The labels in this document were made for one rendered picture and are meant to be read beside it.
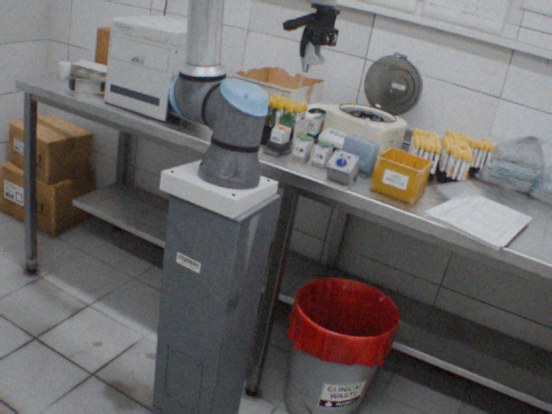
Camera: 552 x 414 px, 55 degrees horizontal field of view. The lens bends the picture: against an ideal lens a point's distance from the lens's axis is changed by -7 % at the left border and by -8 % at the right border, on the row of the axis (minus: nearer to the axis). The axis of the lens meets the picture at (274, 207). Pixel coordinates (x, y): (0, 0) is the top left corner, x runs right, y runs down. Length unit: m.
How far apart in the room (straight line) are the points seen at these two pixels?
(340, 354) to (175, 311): 0.54
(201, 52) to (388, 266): 1.33
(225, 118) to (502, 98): 1.12
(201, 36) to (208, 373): 0.86
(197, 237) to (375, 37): 1.14
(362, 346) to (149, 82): 1.07
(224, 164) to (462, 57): 1.09
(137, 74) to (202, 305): 0.83
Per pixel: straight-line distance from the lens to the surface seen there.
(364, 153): 1.69
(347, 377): 1.86
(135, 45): 1.91
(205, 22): 1.35
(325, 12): 1.72
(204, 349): 1.51
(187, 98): 1.39
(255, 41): 2.38
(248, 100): 1.28
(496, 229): 1.56
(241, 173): 1.32
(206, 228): 1.34
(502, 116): 2.11
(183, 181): 1.33
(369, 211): 1.55
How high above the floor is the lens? 1.44
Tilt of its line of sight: 24 degrees down
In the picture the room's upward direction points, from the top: 11 degrees clockwise
